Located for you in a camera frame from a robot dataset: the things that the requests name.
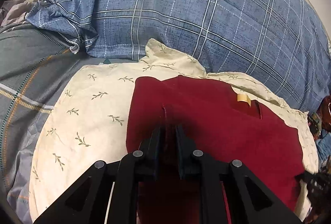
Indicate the blue plaid quilt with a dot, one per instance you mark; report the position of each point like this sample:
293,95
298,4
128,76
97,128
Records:
281,43

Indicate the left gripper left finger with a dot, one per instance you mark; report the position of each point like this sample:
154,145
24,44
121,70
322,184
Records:
108,192

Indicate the red sweater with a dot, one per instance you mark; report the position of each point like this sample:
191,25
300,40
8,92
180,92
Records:
221,126

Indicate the light blue garment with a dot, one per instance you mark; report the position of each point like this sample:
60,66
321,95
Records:
323,145

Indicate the cream leaf-print pillow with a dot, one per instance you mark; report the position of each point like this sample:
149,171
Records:
89,120

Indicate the grey crumpled cloth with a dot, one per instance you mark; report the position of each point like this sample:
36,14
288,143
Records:
15,11

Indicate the dark red plastic bag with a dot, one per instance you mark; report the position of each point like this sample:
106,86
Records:
324,113

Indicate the grey-blue striped bed sheet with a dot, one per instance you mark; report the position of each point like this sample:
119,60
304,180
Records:
36,65

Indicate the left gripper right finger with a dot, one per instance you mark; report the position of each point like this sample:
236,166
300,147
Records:
228,192

